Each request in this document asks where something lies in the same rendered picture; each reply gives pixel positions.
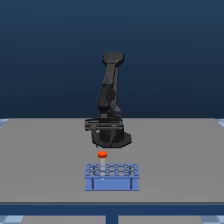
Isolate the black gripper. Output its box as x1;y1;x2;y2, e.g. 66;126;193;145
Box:
84;117;126;148

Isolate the centrifuge tube with orange cap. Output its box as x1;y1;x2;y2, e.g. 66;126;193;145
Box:
97;151;108;177

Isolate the blue test tube rack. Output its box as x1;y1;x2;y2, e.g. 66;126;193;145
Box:
84;163;140;192

